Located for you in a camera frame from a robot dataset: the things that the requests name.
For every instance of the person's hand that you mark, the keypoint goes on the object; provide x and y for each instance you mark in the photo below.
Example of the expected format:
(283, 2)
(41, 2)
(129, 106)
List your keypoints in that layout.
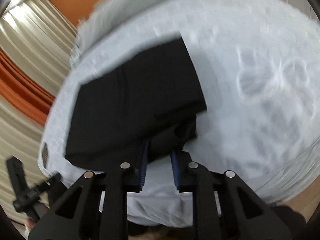
(29, 224)

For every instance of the beige and orange curtains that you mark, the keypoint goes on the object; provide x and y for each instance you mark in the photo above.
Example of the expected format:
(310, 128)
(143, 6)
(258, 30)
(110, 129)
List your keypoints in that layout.
(36, 42)

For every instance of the light grey duvet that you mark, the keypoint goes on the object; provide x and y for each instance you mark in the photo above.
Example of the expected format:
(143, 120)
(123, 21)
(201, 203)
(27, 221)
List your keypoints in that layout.
(106, 16)

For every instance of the white floral bed sheet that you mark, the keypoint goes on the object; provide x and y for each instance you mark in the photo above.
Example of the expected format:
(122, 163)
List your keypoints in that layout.
(235, 83)

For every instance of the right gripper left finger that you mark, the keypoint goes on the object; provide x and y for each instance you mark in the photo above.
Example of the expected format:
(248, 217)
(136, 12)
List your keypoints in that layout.
(95, 206)

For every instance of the black pants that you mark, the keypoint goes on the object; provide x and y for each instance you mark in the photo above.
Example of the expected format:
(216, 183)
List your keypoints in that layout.
(151, 99)

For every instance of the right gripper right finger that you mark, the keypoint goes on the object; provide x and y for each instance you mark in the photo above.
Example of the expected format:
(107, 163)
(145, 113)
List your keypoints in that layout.
(224, 206)

